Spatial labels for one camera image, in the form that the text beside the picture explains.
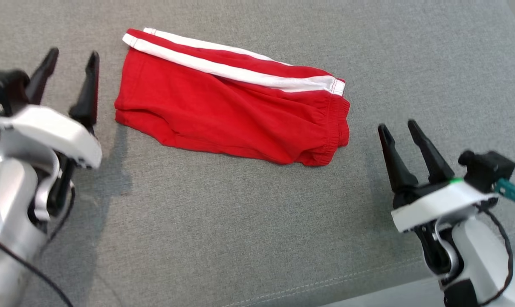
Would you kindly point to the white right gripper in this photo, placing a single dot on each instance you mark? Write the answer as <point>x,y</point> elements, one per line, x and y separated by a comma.
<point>436,204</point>

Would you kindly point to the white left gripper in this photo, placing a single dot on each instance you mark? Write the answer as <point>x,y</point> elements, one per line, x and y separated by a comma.
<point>48,125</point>

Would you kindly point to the red shorts with white stripes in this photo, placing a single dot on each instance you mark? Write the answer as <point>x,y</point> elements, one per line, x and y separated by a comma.
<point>223,115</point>

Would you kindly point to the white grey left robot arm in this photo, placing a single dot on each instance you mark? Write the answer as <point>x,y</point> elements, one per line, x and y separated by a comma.
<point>10,204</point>

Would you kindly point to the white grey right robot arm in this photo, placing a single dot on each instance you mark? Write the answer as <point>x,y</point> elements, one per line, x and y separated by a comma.
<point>483,260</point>

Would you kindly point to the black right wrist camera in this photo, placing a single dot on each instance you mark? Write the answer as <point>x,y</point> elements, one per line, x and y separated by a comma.
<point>487,170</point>

